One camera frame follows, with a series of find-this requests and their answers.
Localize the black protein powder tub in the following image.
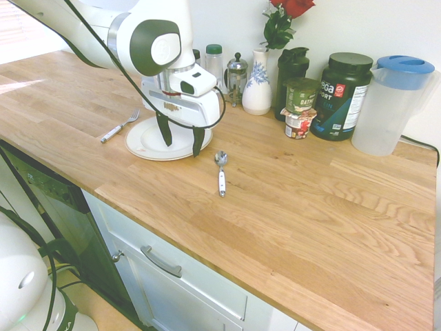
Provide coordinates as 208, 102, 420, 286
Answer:
309, 52, 375, 141

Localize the clear bottle green cap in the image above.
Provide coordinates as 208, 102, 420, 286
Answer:
205, 43, 224, 94

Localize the white cabinet drawer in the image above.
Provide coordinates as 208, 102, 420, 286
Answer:
81, 188, 249, 331

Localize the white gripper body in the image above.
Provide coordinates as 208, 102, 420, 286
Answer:
141, 63, 221, 131

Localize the white blue-flowered vase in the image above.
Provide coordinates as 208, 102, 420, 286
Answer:
241, 47, 273, 116

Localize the silver drawer handle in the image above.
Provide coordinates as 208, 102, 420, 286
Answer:
140, 245, 183, 279

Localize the white round plate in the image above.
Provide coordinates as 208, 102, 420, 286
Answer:
124, 116, 214, 162

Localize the white-handled metal spoon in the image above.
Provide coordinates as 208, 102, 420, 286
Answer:
214, 150, 229, 198

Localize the red rose with leaves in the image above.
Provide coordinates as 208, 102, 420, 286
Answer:
260, 0, 316, 52

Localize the clear pitcher blue lid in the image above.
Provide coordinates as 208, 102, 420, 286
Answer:
351, 54, 439, 157

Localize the dark green shaker bottle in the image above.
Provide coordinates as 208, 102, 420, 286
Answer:
274, 47, 310, 121

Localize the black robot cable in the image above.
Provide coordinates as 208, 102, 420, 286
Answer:
63, 0, 227, 131

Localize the white-handled metal fork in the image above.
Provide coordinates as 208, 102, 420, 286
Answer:
100, 108, 141, 144

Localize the red white oatmeal cup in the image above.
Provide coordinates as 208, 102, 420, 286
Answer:
279, 108, 318, 140

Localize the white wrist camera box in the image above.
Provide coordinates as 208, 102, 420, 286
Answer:
170, 65, 218, 98

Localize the black dishwasher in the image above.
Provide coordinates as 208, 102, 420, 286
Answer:
0, 139, 139, 321

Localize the black power cord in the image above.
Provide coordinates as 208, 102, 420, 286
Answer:
399, 134, 441, 163

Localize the glass French press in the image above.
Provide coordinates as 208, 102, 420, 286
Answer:
224, 52, 249, 108

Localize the green oatmeal cup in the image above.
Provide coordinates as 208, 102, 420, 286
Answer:
285, 77, 321, 115

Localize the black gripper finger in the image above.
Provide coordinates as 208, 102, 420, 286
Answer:
155, 112, 173, 148
192, 125, 205, 159

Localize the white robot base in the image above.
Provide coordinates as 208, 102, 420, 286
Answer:
0, 208, 99, 331

